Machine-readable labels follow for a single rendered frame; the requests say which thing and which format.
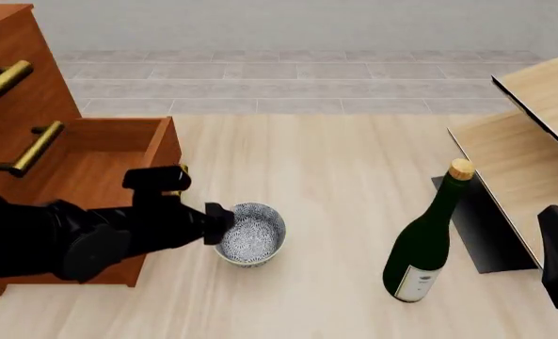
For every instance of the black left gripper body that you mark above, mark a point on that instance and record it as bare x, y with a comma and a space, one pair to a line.
212, 226

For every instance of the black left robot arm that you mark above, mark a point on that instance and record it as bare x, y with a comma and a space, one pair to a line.
95, 233

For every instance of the wooden cabinet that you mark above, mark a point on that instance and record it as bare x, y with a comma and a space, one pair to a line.
34, 88

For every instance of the blue-white patterned bowl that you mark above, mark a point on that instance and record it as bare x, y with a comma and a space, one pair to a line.
252, 240

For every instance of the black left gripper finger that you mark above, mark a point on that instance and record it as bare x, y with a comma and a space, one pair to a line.
229, 218

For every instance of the pale wooden wine rack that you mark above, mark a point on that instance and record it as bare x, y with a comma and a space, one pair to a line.
509, 169

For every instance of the open wooden drawer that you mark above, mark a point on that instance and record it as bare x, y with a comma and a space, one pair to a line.
114, 141

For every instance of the dark green wine bottle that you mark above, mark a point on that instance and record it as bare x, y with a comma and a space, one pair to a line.
424, 243

